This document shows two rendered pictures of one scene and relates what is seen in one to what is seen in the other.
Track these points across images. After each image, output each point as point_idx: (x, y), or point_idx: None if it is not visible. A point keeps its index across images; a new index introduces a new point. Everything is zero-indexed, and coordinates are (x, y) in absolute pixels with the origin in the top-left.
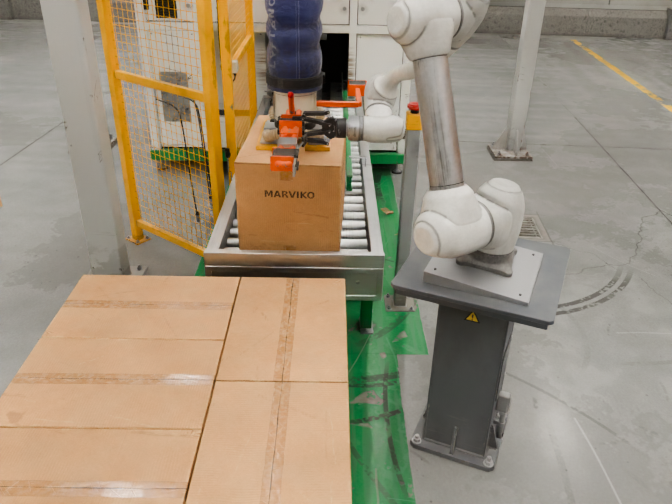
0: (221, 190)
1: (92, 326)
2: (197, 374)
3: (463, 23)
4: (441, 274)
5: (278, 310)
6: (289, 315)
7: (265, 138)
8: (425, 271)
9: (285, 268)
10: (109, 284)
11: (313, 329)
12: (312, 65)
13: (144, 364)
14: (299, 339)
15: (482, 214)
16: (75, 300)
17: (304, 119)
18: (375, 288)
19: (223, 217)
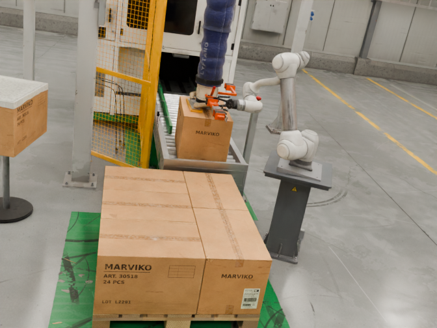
0: (151, 133)
1: (125, 186)
2: (183, 205)
3: (300, 66)
4: (285, 168)
5: (207, 184)
6: (212, 187)
7: (196, 106)
8: (278, 166)
9: (201, 168)
10: (121, 170)
11: (225, 192)
12: (220, 75)
13: (158, 200)
14: (221, 195)
15: (304, 142)
16: (109, 176)
17: (218, 99)
18: (242, 181)
19: (163, 144)
